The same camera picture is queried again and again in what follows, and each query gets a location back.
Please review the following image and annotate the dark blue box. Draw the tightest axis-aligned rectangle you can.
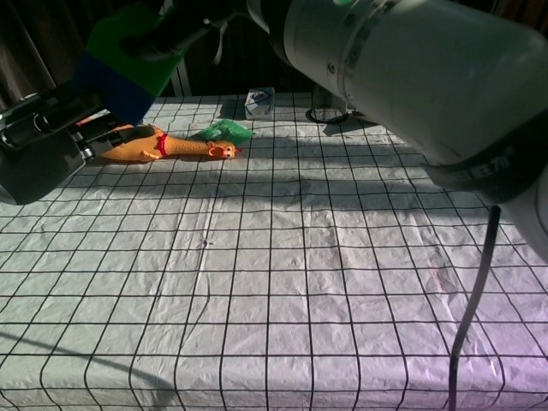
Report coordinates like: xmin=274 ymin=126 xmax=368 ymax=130
xmin=69 ymin=52 xmax=156 ymax=126

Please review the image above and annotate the green foil packet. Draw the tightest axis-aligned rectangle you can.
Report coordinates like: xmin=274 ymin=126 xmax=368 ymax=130
xmin=190 ymin=119 xmax=256 ymax=145

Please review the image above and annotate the white black grid tablecloth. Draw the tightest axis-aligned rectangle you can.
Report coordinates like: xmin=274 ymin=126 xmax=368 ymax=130
xmin=0 ymin=92 xmax=548 ymax=411

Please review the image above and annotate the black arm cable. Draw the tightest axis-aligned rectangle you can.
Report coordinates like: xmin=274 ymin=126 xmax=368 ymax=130
xmin=444 ymin=205 xmax=503 ymax=411

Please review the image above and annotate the green block toy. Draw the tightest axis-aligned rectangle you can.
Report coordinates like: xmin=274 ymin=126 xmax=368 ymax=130
xmin=84 ymin=3 xmax=190 ymax=100

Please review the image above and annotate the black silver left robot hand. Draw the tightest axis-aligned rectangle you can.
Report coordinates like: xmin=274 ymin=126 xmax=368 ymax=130
xmin=0 ymin=83 xmax=152 ymax=206

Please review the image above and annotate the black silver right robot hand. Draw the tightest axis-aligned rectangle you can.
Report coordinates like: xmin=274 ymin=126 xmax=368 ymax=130
xmin=121 ymin=0 xmax=252 ymax=61

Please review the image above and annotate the yellow rubber chicken toy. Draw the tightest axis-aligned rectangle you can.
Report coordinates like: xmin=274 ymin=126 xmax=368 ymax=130
xmin=99 ymin=123 xmax=244 ymax=165

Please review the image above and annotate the clear small container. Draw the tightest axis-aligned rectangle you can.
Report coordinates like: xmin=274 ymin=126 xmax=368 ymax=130
xmin=245 ymin=86 xmax=277 ymax=121

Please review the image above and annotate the white strap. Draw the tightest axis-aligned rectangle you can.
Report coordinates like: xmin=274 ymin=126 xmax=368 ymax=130
xmin=211 ymin=11 xmax=241 ymax=66

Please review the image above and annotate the black mesh pen holder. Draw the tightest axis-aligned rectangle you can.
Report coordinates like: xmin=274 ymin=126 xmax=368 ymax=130
xmin=306 ymin=83 xmax=361 ymax=126

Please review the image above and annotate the grey window frame post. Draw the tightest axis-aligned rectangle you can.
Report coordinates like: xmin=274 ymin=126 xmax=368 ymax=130
xmin=170 ymin=58 xmax=193 ymax=98

